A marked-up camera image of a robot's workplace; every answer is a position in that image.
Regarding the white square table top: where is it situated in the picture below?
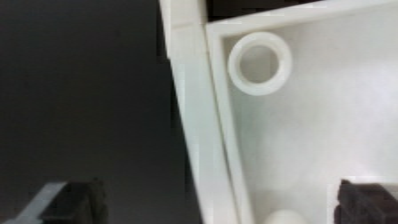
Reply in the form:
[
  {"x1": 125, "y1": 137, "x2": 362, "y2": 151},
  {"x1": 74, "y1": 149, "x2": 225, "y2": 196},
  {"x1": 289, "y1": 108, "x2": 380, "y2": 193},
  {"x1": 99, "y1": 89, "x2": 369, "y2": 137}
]
[{"x1": 159, "y1": 0, "x2": 398, "y2": 224}]

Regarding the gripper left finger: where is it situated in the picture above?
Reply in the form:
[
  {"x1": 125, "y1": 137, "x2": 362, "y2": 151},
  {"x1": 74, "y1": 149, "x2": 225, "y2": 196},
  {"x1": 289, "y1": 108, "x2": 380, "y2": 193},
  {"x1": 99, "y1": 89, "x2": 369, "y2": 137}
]
[{"x1": 6, "y1": 179, "x2": 108, "y2": 224}]

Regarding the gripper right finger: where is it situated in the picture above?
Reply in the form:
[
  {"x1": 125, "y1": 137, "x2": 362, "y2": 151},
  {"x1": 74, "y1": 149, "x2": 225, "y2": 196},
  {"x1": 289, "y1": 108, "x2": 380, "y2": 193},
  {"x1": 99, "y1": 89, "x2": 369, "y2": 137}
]
[{"x1": 333, "y1": 180, "x2": 398, "y2": 224}]

